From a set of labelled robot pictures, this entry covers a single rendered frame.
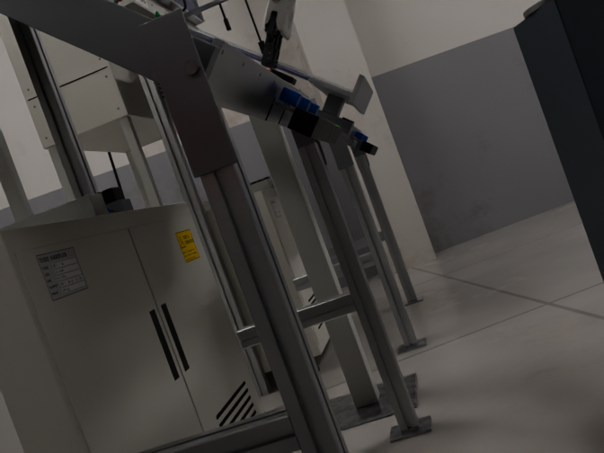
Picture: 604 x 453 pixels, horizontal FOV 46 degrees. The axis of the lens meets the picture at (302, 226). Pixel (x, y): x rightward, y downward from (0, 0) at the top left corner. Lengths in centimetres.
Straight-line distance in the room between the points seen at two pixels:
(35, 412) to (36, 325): 10
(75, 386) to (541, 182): 382
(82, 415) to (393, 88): 358
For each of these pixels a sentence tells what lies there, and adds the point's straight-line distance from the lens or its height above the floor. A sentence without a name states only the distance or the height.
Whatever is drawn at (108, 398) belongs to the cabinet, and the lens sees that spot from 100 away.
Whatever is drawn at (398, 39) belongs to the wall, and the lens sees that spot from 439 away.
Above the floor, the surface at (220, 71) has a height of 70.
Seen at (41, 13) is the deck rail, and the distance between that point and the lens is 89.
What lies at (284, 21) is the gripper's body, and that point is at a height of 92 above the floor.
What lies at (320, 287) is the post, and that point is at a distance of 176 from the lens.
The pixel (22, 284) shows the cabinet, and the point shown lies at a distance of 91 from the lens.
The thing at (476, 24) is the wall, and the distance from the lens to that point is 453.
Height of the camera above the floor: 52
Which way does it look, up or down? 1 degrees down
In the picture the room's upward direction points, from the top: 20 degrees counter-clockwise
